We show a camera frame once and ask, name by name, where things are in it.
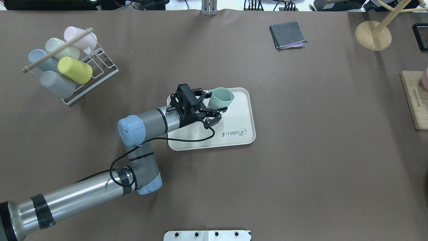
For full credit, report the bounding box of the cream white cup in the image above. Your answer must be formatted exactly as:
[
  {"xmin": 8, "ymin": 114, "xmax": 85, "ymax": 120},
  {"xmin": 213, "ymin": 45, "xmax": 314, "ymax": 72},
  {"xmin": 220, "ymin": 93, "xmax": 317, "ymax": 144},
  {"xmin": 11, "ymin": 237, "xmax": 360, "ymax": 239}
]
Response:
[{"xmin": 45, "ymin": 38, "xmax": 81, "ymax": 61}]

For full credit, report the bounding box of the pink cup on board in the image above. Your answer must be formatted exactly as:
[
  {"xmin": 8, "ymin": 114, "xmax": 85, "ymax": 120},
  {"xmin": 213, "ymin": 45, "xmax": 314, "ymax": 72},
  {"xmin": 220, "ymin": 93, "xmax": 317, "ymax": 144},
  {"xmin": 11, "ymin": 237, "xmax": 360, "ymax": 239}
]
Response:
[{"xmin": 421, "ymin": 68, "xmax": 428, "ymax": 91}]

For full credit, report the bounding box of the grey cup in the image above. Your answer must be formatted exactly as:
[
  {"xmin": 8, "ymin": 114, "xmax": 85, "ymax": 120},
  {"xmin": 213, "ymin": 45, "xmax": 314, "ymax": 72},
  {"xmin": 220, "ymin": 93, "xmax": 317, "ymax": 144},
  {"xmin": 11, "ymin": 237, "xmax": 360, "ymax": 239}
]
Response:
[{"xmin": 39, "ymin": 71, "xmax": 76, "ymax": 99}]

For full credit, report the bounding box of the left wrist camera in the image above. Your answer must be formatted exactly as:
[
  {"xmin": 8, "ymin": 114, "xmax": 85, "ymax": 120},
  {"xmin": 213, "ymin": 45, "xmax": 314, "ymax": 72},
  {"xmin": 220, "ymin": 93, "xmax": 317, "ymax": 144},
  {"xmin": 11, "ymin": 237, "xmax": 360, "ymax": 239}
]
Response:
[{"xmin": 169, "ymin": 84, "xmax": 202, "ymax": 114}]

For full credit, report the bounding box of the yellow cup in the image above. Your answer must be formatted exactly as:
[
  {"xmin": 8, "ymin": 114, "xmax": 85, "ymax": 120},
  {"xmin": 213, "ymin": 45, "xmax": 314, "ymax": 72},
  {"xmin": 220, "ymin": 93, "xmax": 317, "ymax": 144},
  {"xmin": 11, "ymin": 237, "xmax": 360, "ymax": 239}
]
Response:
[{"xmin": 58, "ymin": 57, "xmax": 92, "ymax": 84}]

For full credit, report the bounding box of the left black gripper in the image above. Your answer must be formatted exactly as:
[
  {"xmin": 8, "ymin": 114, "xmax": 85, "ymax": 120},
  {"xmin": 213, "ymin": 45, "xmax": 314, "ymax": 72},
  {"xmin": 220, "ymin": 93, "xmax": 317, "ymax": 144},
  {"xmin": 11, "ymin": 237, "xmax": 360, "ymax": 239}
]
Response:
[{"xmin": 174, "ymin": 88, "xmax": 228, "ymax": 129}]

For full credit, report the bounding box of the white wire cup rack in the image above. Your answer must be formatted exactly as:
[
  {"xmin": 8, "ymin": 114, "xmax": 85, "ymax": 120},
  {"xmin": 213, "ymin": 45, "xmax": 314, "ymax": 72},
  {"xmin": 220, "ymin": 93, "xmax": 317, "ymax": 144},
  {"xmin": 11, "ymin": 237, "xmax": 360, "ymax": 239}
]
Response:
[{"xmin": 62, "ymin": 43, "xmax": 119, "ymax": 105}]

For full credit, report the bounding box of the white mounting plate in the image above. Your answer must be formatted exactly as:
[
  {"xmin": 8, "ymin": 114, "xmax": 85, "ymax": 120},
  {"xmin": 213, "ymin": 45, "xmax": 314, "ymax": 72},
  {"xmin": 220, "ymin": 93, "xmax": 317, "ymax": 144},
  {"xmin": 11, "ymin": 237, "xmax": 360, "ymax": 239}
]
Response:
[{"xmin": 163, "ymin": 230, "xmax": 252, "ymax": 241}]

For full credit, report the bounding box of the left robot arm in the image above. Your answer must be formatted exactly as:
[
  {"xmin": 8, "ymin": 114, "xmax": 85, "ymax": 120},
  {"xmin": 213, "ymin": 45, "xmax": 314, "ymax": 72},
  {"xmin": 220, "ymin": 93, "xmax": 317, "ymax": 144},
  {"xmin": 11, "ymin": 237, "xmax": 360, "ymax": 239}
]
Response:
[{"xmin": 1, "ymin": 84, "xmax": 229, "ymax": 241}]

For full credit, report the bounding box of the metal camera post bracket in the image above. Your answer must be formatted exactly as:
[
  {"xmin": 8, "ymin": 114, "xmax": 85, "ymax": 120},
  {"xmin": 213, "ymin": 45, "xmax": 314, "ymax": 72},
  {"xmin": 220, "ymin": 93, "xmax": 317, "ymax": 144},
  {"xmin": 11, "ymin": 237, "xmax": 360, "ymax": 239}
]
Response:
[{"xmin": 201, "ymin": 0, "xmax": 218, "ymax": 16}]

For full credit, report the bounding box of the wooden board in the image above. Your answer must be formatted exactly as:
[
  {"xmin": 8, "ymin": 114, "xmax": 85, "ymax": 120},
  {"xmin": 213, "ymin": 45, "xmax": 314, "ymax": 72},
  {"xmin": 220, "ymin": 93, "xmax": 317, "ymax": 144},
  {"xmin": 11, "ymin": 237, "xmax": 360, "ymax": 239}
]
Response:
[{"xmin": 400, "ymin": 71, "xmax": 428, "ymax": 130}]

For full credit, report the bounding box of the green cup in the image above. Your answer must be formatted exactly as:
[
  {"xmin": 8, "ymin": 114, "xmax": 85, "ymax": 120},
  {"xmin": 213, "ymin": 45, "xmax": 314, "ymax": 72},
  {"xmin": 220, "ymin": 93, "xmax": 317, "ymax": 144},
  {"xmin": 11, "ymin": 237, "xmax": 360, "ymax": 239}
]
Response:
[{"xmin": 208, "ymin": 87, "xmax": 234, "ymax": 109}]

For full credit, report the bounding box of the wooden mug tree stand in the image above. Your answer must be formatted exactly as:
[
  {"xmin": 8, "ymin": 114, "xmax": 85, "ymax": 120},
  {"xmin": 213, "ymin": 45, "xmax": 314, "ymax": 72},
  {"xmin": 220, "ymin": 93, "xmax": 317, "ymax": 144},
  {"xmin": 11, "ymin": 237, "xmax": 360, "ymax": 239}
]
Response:
[{"xmin": 355, "ymin": 0, "xmax": 428, "ymax": 51}]

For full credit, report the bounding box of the cream rabbit tray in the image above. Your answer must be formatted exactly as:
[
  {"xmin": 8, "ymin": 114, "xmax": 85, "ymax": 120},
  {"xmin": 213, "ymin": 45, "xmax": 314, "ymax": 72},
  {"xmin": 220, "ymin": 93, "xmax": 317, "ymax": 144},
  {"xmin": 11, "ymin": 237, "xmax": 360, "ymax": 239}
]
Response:
[{"xmin": 167, "ymin": 87, "xmax": 256, "ymax": 151}]

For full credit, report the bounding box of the folded grey cloth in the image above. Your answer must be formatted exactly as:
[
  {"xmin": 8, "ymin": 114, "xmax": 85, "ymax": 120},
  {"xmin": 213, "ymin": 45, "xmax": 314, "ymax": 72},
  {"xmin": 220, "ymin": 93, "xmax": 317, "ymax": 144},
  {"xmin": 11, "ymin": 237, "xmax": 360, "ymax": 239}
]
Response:
[{"xmin": 269, "ymin": 20, "xmax": 307, "ymax": 50}]

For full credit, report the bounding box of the black box at edge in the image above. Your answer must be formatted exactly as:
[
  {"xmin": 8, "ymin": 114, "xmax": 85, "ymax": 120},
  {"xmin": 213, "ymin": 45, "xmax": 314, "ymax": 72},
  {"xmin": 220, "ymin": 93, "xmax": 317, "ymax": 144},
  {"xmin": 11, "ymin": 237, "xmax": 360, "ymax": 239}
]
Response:
[{"xmin": 412, "ymin": 23, "xmax": 428, "ymax": 51}]

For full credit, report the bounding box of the light blue cup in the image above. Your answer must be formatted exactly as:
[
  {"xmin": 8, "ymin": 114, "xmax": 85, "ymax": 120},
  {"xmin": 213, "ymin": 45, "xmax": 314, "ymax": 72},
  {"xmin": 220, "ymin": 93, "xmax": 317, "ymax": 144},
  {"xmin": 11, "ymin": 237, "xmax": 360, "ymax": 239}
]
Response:
[{"xmin": 28, "ymin": 49, "xmax": 60, "ymax": 75}]

